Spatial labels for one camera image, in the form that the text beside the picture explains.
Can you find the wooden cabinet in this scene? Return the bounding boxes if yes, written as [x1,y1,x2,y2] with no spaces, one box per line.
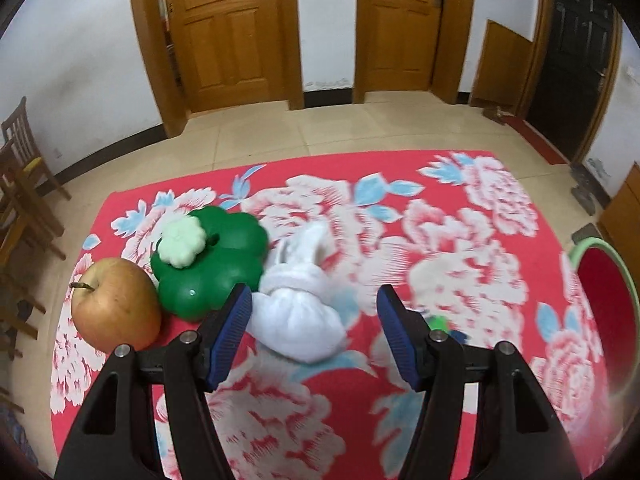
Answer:
[597,162,640,261]

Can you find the red floral blanket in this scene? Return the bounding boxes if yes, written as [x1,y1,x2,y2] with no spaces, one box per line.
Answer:
[50,149,616,480]

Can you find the wooden door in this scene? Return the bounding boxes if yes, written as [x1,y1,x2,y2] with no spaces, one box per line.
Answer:
[352,0,476,106]
[127,0,305,138]

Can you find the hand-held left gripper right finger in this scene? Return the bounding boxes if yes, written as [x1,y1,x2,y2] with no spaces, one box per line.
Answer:
[376,284,583,480]

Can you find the dark shoes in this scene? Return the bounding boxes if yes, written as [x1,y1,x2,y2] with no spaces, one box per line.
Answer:
[570,162,608,213]

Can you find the apple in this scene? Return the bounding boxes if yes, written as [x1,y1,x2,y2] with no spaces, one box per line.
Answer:
[71,257,162,352]

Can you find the pale green flower-shaped lid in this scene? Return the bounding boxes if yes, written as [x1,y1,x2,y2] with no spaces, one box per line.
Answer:
[159,219,207,268]

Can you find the black door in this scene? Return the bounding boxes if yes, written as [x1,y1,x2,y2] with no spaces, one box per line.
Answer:
[517,0,623,163]

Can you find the white cloth bundle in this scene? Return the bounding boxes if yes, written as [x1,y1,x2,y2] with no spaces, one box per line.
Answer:
[247,222,347,363]

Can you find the wooden chair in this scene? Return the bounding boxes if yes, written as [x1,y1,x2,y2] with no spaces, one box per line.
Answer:
[0,140,67,263]
[0,96,73,202]

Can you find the wooden wall panel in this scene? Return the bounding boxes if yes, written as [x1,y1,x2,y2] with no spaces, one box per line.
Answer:
[470,19,533,108]

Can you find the red doormat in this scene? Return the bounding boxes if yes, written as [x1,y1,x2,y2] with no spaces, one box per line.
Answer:
[500,115,568,165]

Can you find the green clover-shaped toy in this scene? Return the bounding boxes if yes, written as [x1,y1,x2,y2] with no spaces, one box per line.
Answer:
[150,206,271,322]

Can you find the red basin with green rim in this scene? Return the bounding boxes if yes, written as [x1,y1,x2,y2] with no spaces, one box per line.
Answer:
[570,237,640,411]

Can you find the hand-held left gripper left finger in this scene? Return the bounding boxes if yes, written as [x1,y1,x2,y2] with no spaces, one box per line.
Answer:
[54,282,253,480]

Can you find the small green and blue toy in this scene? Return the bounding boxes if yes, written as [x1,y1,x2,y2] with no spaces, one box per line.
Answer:
[427,315,468,346]

